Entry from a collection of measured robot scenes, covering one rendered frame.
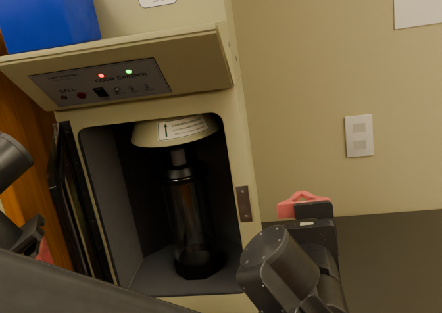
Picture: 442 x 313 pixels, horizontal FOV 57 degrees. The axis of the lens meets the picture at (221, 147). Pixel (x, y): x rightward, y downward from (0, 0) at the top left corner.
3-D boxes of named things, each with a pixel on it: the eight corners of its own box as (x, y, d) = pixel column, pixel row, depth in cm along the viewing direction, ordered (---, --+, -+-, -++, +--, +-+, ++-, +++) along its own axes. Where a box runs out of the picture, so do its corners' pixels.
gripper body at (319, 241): (333, 216, 49) (343, 252, 42) (339, 285, 53) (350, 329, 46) (279, 221, 50) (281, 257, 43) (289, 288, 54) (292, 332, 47)
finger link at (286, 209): (323, 174, 56) (334, 207, 48) (328, 219, 59) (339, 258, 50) (274, 180, 57) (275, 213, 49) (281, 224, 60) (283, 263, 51)
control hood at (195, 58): (51, 108, 70) (34, 50, 67) (237, 84, 65) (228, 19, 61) (10, 127, 59) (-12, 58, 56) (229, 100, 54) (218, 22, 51)
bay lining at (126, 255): (154, 233, 104) (123, 98, 94) (254, 225, 100) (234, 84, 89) (120, 296, 81) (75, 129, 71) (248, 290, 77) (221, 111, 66)
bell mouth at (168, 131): (146, 125, 89) (141, 100, 87) (225, 115, 86) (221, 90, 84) (117, 152, 72) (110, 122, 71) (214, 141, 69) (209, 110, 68)
